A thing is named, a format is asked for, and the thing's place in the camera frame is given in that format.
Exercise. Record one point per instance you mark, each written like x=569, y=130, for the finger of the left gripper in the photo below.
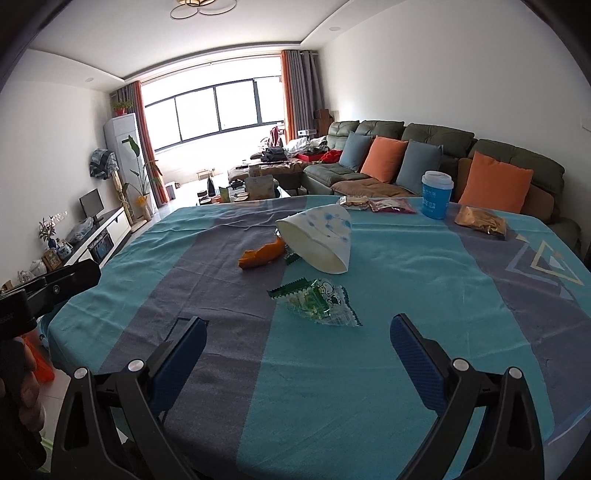
x=47, y=291

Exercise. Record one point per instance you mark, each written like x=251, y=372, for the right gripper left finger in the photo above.
x=110, y=424

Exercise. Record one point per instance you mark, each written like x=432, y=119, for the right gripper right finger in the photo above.
x=508, y=444

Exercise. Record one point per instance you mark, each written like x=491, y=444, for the green clear snack wrapper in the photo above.
x=318, y=300

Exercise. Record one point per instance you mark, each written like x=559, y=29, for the white blue-dotted paper cup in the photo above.
x=321, y=236

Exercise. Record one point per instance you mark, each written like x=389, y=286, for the person's left hand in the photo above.
x=31, y=410

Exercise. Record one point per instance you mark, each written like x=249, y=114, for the orange mesh bag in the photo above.
x=44, y=372

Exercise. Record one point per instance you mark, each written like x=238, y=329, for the white black TV cabinet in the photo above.
x=104, y=240

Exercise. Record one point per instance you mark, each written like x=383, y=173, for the small black monitor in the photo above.
x=91, y=204

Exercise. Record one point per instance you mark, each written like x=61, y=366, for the tall green potted plant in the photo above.
x=142, y=185

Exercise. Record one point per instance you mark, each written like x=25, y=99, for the white floor air conditioner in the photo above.
x=115, y=130

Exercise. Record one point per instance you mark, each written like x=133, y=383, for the blue grey tablecloth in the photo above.
x=277, y=396

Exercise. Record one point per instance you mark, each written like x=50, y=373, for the orange grey left curtain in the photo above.
x=128, y=99

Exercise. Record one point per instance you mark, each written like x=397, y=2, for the orange grey curtain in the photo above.
x=128, y=99
x=302, y=86

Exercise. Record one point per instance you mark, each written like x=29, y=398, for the golden brown snack bag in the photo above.
x=482, y=220

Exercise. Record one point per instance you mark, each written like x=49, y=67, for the cluttered coffee table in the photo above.
x=250, y=188

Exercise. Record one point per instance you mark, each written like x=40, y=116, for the orange cushion near end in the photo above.
x=496, y=185

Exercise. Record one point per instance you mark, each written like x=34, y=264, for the red clear snack packet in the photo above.
x=391, y=205

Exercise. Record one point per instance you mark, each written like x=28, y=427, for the blue cup white lid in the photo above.
x=437, y=188

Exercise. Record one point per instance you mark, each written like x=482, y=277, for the clear biscuit packet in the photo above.
x=359, y=203

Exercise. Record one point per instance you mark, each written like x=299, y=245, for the blue cushion near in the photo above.
x=419, y=158

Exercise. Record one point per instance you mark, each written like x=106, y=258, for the blue cushion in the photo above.
x=355, y=152
x=419, y=158

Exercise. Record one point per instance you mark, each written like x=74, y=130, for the orange cushion far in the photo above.
x=384, y=159

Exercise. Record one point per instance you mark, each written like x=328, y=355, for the dark green sectional sofa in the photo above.
x=459, y=147

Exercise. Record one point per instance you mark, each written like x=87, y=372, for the orange grey right curtain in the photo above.
x=302, y=86

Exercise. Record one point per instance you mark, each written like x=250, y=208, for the blue cushion far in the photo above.
x=355, y=152

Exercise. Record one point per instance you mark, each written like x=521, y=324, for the large window black frame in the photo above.
x=217, y=98

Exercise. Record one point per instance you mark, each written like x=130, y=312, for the gold ring ceiling lamp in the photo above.
x=186, y=9

